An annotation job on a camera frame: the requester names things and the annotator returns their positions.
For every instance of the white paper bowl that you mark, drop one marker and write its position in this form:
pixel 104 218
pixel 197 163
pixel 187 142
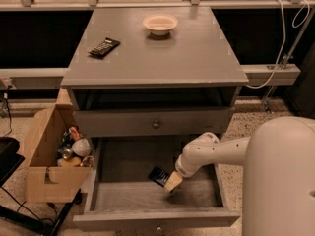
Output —
pixel 160 24

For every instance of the black snack bar on counter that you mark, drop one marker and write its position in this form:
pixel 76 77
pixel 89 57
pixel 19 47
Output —
pixel 104 48

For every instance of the grey wooden drawer cabinet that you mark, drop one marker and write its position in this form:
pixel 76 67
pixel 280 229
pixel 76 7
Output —
pixel 192 67

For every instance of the dark blue rxbar wrapper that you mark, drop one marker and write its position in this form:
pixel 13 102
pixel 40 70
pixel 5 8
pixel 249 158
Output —
pixel 159 176

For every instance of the metal can in box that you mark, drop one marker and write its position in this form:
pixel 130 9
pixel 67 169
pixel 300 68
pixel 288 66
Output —
pixel 67 153

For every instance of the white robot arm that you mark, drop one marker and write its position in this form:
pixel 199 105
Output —
pixel 278 162

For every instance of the colourful snack pack in box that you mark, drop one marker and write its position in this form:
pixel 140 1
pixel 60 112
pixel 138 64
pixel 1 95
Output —
pixel 71 135

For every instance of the closed grey top drawer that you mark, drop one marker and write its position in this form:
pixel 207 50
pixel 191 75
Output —
pixel 151 122

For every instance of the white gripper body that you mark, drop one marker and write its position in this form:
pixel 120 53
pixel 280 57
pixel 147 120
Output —
pixel 181 170

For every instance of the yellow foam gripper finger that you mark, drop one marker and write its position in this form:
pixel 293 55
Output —
pixel 174 180

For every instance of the white crumpled bag in box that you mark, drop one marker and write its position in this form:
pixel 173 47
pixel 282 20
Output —
pixel 81 147

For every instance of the open grey middle drawer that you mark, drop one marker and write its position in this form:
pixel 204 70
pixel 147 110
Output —
pixel 121 196

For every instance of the cardboard box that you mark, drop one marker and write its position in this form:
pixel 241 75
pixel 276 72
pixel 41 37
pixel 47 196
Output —
pixel 46 181

